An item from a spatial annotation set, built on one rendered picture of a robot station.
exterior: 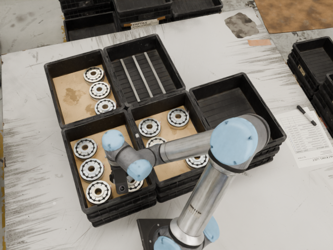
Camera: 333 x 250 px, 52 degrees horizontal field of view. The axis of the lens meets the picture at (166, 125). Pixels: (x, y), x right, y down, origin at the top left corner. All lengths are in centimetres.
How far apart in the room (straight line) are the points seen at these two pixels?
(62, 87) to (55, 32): 159
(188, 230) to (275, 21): 269
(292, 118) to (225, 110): 39
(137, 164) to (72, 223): 58
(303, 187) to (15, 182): 134
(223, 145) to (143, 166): 33
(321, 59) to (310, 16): 85
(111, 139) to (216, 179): 39
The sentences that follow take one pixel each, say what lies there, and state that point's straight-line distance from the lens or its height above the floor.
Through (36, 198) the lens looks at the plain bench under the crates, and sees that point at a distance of 170.
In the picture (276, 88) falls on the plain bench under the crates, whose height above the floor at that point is 70.
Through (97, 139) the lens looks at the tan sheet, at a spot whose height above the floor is 83.
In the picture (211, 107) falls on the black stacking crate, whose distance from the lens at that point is 168.
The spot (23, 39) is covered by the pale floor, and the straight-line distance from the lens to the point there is 340.
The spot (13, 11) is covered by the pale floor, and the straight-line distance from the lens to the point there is 373.
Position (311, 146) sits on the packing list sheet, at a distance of 185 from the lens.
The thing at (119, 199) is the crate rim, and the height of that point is 93.
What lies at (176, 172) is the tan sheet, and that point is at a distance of 150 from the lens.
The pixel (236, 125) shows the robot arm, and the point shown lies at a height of 146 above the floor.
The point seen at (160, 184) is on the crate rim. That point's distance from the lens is 137.
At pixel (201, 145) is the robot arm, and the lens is 111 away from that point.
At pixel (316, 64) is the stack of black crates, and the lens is 282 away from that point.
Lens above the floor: 220
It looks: 58 degrees down
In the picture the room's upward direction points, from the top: straight up
